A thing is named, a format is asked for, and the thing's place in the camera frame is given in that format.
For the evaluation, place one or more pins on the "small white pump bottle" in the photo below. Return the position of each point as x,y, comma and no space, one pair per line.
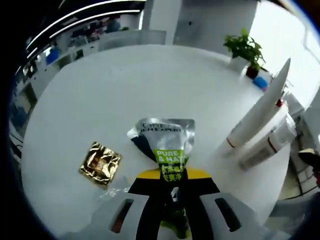
257,156

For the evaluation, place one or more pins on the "dark red pot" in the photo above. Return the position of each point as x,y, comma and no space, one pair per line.
252,71

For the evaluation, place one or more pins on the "small clear skincare sachet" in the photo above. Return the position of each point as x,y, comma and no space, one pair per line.
116,187

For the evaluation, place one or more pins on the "blue plastic object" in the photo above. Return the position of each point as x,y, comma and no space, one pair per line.
260,82

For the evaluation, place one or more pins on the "green potted plant white pot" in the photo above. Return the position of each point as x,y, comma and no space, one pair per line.
246,48

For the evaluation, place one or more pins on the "ceiling light strip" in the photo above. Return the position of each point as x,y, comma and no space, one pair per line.
95,23
75,21

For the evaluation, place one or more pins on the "gold foil skincare sachet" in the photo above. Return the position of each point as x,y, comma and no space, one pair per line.
100,165

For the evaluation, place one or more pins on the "blue storage bin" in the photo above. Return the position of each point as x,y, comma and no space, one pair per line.
52,56

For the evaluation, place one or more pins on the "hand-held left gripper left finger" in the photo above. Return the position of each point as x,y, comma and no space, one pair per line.
117,220

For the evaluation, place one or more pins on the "white skincare tube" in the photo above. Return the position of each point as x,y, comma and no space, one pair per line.
260,107

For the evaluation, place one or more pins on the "green black skincare sachet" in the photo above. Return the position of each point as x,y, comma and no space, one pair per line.
170,140

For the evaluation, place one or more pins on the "grey office chair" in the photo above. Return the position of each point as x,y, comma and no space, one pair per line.
295,215

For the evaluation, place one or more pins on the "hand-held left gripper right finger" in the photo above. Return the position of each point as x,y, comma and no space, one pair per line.
225,220

